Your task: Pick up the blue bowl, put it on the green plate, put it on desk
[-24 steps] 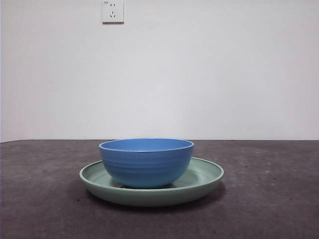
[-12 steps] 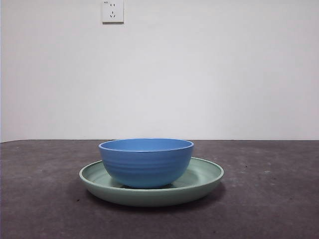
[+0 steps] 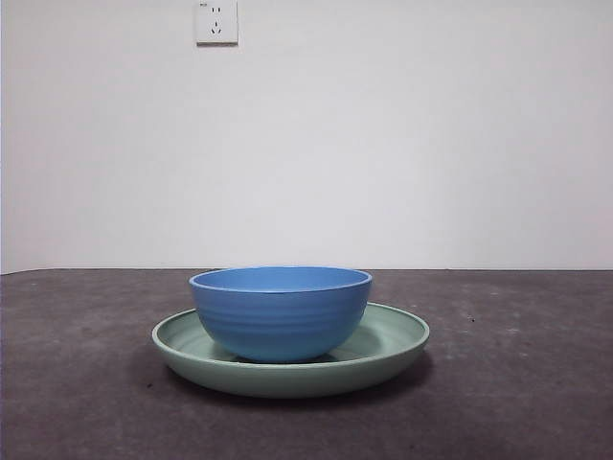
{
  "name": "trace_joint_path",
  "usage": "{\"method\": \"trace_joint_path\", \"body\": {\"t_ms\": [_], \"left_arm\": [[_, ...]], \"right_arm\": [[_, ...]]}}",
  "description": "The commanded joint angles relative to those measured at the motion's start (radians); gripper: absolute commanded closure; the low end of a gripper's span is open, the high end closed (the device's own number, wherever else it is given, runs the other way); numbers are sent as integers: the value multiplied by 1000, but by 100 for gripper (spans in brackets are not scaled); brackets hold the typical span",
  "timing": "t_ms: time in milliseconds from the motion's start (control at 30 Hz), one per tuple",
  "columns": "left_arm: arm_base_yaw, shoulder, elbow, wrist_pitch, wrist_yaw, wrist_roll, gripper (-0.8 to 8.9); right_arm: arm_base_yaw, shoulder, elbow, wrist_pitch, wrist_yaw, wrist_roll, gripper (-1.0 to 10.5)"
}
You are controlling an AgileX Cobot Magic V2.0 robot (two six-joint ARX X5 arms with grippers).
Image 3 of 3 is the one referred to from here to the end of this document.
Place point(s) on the blue ribbed bowl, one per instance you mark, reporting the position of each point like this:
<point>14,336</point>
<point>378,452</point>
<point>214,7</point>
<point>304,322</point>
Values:
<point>280,321</point>

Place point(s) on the pale green plate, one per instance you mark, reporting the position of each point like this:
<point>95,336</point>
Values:
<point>292,383</point>

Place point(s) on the white wall socket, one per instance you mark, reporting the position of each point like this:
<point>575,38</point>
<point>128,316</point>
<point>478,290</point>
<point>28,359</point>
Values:
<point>216,24</point>

